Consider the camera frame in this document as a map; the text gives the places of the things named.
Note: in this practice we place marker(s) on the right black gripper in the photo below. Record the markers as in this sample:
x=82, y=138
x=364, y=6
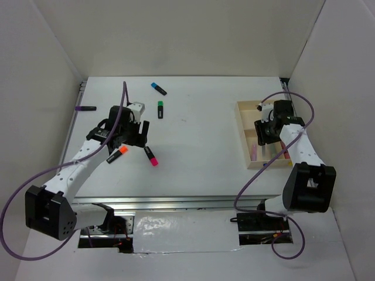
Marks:
x=262, y=138

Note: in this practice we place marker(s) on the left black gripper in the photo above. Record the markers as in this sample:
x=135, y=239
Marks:
x=139, y=139

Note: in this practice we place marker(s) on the green cap black highlighter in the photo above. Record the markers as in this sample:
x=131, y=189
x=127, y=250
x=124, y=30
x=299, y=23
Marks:
x=160, y=109

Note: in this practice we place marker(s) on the pastel green highlighter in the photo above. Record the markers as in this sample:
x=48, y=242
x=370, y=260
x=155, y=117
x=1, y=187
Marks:
x=273, y=150

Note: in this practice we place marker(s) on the pastel lilac highlighter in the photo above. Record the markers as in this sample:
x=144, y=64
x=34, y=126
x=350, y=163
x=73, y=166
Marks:
x=254, y=148

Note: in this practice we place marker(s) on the pink cap black highlighter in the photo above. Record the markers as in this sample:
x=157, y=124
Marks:
x=153, y=160

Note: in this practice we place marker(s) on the blue cap black highlighter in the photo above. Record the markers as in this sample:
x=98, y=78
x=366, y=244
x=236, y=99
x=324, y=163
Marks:
x=158, y=88

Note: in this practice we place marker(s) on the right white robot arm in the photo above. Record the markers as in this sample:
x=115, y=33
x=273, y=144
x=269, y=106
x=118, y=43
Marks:
x=310, y=185

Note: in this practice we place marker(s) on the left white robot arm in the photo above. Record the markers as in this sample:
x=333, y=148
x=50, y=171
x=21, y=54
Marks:
x=49, y=208

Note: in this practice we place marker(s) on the wooden compartment tray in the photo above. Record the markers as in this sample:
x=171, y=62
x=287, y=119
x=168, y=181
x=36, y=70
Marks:
x=246, y=114

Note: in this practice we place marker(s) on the orange cap black highlighter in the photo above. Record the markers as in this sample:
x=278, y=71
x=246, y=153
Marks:
x=119, y=152

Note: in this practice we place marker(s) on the purple cap black highlighter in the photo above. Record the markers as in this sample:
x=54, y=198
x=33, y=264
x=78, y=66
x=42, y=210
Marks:
x=85, y=108

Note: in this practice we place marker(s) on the white front cover plate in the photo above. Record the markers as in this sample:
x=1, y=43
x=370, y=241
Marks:
x=185, y=232

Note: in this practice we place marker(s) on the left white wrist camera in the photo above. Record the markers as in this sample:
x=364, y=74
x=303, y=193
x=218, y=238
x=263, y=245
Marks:
x=137, y=109

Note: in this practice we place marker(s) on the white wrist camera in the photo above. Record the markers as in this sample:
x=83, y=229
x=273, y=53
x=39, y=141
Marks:
x=266, y=110
x=137, y=109

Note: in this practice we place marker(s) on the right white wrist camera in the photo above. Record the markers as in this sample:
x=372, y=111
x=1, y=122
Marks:
x=266, y=110

